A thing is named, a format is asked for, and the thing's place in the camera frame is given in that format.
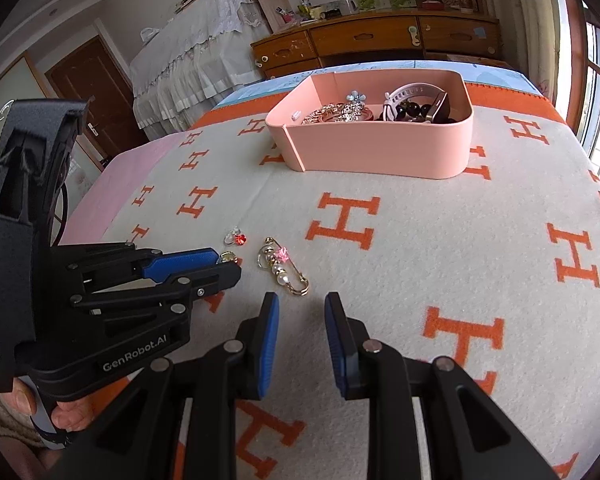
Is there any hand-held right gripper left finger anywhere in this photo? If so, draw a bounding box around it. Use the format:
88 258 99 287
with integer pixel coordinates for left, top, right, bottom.
45 291 281 480

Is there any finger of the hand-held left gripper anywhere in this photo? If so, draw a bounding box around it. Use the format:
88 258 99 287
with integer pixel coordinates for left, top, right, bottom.
70 264 242 323
62 242 220 293

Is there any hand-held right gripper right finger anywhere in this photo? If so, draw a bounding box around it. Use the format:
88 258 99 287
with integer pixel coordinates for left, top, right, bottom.
324 291 561 480

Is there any gold pearl pin brooch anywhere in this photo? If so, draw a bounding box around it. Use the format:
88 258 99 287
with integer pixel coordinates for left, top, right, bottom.
254 236 312 298

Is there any red and gold bangle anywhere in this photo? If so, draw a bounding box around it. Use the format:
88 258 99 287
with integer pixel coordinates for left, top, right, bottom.
302 104 348 125

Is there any pink plastic tray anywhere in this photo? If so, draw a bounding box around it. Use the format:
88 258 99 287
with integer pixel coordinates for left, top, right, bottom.
265 71 476 180

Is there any black bead bracelet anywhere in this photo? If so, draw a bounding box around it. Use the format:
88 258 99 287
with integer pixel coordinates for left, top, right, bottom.
380 101 461 124

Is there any pale pink wristwatch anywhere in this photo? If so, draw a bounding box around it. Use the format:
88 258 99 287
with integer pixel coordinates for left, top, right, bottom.
382 82 452 124

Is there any person's left forearm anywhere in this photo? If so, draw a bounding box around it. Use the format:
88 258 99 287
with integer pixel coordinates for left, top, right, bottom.
0 390 51 480

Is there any person's left hand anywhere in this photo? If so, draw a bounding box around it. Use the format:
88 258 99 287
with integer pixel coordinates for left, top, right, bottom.
12 379 97 434

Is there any pink bedsheet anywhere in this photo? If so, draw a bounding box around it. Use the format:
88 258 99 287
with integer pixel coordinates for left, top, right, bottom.
60 132 181 246

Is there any orange and cream patterned blanket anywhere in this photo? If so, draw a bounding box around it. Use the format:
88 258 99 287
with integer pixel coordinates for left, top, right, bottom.
60 82 600 480

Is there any brown wooden door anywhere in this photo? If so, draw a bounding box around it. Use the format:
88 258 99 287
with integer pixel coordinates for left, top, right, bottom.
45 35 148 166

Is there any light blue printed mat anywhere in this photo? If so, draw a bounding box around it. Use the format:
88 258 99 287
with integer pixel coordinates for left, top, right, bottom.
215 59 536 108

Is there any white lace-covered piano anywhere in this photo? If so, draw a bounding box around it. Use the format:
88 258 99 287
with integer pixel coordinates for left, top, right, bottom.
129 0 271 141

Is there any wooden desk with drawers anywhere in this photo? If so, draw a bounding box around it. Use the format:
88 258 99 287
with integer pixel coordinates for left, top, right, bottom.
250 7 503 81

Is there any pale curtain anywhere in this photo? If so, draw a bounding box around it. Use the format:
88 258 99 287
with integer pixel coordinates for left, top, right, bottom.
470 0 581 106

